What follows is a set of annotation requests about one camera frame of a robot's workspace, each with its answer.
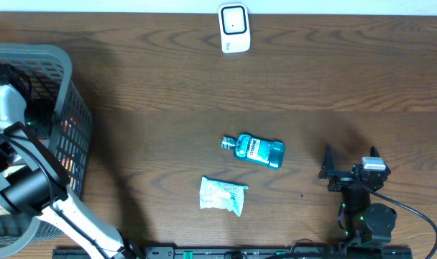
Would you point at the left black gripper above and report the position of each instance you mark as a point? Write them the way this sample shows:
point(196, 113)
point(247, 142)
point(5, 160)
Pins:
point(37, 123)

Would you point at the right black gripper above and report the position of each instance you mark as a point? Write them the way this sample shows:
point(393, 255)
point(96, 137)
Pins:
point(342, 178)

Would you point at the blue mouthwash bottle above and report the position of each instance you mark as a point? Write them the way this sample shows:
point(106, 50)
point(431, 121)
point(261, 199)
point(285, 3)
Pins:
point(255, 150)

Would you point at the light blue tissue packet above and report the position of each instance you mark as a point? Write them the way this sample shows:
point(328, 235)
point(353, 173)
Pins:
point(215, 194)

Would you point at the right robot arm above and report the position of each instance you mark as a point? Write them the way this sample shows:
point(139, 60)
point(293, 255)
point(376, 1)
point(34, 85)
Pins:
point(366, 224)

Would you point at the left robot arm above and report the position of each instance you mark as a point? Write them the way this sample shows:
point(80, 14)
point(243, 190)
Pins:
point(42, 189)

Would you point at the white barcode scanner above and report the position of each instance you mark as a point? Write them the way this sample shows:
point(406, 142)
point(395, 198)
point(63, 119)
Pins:
point(234, 28)

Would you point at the grey plastic shopping basket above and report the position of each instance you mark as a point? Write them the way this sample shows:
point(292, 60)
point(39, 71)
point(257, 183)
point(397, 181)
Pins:
point(49, 69)

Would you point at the black mounting rail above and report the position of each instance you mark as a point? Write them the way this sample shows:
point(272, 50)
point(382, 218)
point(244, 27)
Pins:
point(303, 251)

